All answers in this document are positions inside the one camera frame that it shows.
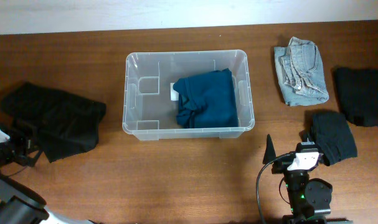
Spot black garment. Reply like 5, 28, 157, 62
0, 82, 106, 162
333, 67, 378, 127

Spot clear plastic storage bin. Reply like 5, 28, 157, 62
122, 49, 255, 141

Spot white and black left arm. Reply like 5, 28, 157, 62
0, 174, 94, 224

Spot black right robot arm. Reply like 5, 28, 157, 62
256, 135, 353, 224

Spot dark green folded garment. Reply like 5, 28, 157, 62
303, 111, 357, 166

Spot folded teal blue shirt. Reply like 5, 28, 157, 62
172, 68, 239, 129

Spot folded light blue jeans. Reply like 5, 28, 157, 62
273, 37, 329, 106

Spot white label in bin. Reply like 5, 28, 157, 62
170, 83, 179, 101

